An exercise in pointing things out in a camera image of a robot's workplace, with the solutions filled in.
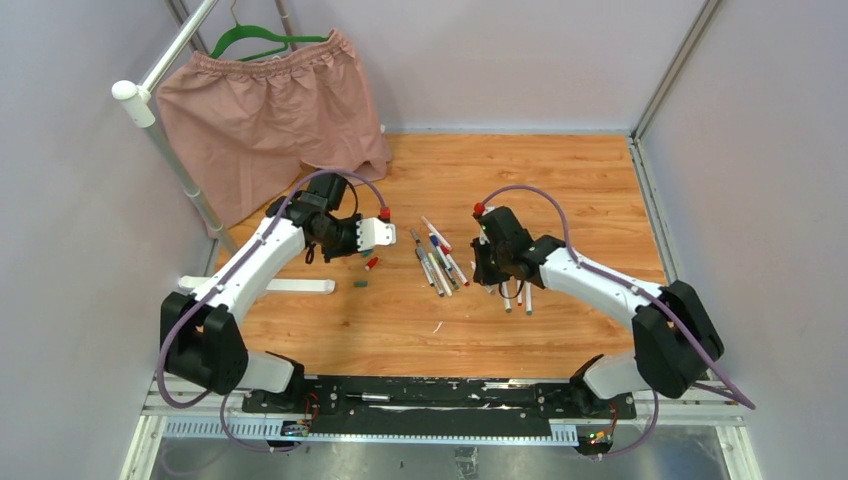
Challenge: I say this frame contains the teal capped white marker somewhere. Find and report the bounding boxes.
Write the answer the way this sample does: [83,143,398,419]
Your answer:
[524,283,533,316]

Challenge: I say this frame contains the red pen cap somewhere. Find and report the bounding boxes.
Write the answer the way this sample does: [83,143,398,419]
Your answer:
[364,257,379,271]

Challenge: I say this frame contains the green capped white marker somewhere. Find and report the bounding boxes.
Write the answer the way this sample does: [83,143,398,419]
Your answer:
[500,293,512,313]

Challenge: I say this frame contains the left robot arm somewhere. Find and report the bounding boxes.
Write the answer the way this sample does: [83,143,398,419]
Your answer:
[156,169,372,413]

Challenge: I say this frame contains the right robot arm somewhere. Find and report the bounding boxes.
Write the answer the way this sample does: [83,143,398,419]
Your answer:
[471,204,725,418]

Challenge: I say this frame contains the white acrylic marker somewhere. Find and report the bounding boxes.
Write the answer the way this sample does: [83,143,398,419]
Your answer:
[420,215,452,251]

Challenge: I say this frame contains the yellow capped white marker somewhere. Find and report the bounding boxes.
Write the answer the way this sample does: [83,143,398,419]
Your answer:
[427,252,453,297]

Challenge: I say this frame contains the grey capped marker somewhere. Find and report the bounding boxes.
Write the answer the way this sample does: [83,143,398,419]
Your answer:
[415,247,445,297]

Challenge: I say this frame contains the blue capped white marker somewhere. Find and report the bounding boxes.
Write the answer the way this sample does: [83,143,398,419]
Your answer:
[428,233,459,290]

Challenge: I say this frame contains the pink shorts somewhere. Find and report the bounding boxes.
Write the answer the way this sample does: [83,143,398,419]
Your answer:
[155,29,392,228]

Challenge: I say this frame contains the green clothes hanger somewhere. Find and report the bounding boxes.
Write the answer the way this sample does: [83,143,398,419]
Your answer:
[208,1,330,62]

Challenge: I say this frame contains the white clothes rack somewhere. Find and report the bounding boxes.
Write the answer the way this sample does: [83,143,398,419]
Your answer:
[111,0,337,295]

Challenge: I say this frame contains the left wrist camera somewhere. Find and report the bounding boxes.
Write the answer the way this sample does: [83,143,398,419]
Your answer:
[356,217,397,252]

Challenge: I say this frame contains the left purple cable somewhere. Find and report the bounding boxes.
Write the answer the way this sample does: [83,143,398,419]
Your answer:
[154,168,392,455]

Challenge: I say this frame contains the purple cable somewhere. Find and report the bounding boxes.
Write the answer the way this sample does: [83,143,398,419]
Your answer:
[472,184,757,461]
[154,168,392,455]

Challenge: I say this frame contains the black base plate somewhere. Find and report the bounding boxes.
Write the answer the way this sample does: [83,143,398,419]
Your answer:
[241,375,636,439]

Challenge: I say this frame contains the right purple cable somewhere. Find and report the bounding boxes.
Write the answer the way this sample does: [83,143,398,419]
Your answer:
[472,184,757,461]

